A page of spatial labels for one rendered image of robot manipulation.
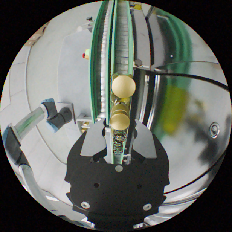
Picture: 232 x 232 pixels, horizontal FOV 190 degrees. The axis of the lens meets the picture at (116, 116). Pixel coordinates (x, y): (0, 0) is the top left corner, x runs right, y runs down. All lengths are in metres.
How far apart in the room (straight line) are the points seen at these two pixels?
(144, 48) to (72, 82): 0.54
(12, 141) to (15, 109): 3.23
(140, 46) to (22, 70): 3.90
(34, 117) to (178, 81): 0.60
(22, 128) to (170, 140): 0.58
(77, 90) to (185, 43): 0.65
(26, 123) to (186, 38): 0.67
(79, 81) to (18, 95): 3.33
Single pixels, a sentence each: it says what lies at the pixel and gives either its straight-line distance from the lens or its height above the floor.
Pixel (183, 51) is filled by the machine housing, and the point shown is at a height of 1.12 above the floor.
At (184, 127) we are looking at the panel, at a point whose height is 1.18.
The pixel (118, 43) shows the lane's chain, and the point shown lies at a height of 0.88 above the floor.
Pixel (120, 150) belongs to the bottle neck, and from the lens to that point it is 0.21.
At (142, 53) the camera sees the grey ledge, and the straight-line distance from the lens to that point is 0.43.
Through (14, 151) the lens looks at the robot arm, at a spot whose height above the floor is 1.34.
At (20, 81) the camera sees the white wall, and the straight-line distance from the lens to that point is 3.81.
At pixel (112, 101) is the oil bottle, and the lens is 0.19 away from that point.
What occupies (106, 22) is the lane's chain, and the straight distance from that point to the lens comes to 0.58.
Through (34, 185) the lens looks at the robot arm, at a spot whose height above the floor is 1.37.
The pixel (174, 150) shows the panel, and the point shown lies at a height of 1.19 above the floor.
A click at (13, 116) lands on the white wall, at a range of 3.63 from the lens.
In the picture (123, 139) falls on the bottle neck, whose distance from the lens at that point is 0.18.
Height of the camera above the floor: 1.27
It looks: 62 degrees down
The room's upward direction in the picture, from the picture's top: 173 degrees counter-clockwise
